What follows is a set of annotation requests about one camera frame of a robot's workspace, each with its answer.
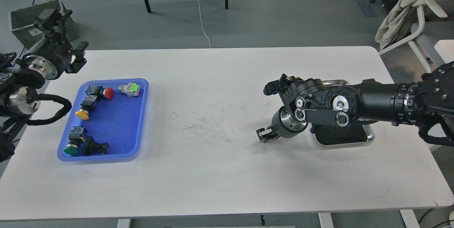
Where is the blue plastic tray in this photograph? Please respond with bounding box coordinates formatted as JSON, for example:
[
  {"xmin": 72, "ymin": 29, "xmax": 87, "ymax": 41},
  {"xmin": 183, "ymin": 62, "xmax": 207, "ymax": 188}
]
[{"xmin": 57, "ymin": 78, "xmax": 149, "ymax": 163}]

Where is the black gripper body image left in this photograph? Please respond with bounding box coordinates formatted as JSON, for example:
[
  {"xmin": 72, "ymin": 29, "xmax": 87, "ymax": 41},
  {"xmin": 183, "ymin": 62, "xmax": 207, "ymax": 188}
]
[{"xmin": 23, "ymin": 38, "xmax": 72, "ymax": 80}]

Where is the black selector switch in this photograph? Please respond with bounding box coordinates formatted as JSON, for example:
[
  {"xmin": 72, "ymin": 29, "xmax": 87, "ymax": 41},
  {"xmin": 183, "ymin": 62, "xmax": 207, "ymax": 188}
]
[{"xmin": 81, "ymin": 136, "xmax": 109, "ymax": 156}]

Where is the white office chair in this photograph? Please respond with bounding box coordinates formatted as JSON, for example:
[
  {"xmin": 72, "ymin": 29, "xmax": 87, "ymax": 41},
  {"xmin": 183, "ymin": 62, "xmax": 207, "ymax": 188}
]
[{"xmin": 379, "ymin": 0, "xmax": 454, "ymax": 73}]

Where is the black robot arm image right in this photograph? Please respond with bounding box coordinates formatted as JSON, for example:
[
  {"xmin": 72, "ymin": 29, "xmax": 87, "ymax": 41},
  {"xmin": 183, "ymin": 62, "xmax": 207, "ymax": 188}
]
[{"xmin": 256, "ymin": 62, "xmax": 454, "ymax": 147}]

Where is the yellow push button switch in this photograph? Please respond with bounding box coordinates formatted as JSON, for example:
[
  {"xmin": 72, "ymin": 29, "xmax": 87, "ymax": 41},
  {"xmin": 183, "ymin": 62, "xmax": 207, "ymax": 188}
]
[{"xmin": 75, "ymin": 95, "xmax": 100, "ymax": 120}]

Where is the grey plastic crate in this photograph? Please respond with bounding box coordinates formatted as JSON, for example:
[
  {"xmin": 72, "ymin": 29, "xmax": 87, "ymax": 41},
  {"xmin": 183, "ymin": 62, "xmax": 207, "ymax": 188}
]
[{"xmin": 9, "ymin": 0, "xmax": 66, "ymax": 50}]

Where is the beige cloth on chair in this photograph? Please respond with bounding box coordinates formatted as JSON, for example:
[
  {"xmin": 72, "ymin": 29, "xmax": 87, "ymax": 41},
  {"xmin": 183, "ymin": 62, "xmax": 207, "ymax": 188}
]
[{"xmin": 375, "ymin": 0, "xmax": 417, "ymax": 50}]

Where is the green push button switch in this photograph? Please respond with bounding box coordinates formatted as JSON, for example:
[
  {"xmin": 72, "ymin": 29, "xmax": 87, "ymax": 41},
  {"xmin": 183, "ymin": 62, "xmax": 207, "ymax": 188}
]
[{"xmin": 63, "ymin": 126, "xmax": 88, "ymax": 156}]

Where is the grey green connector switch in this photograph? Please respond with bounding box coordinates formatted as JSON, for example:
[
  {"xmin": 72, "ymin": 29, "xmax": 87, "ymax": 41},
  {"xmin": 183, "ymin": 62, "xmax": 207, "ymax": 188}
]
[{"xmin": 118, "ymin": 83, "xmax": 141, "ymax": 97}]

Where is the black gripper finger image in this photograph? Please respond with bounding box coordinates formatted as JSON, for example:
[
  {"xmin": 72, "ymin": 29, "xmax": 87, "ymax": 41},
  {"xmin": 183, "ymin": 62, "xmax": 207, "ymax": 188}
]
[
  {"xmin": 33, "ymin": 9, "xmax": 73, "ymax": 42},
  {"xmin": 67, "ymin": 41, "xmax": 89, "ymax": 73},
  {"xmin": 256, "ymin": 128, "xmax": 279, "ymax": 143}
]

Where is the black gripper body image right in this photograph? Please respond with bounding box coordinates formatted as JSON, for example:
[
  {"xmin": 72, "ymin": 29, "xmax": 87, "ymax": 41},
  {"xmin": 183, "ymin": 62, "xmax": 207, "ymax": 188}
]
[{"xmin": 271, "ymin": 110, "xmax": 308, "ymax": 139}]

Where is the silver metal tray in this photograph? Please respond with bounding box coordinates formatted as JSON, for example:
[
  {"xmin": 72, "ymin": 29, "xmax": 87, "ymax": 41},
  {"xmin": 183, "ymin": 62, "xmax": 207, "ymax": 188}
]
[{"xmin": 309, "ymin": 79, "xmax": 375, "ymax": 148}]

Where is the red push button switch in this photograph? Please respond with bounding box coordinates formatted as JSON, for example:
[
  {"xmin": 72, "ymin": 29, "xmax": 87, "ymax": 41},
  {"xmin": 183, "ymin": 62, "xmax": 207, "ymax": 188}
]
[{"xmin": 85, "ymin": 85, "xmax": 115, "ymax": 100}]

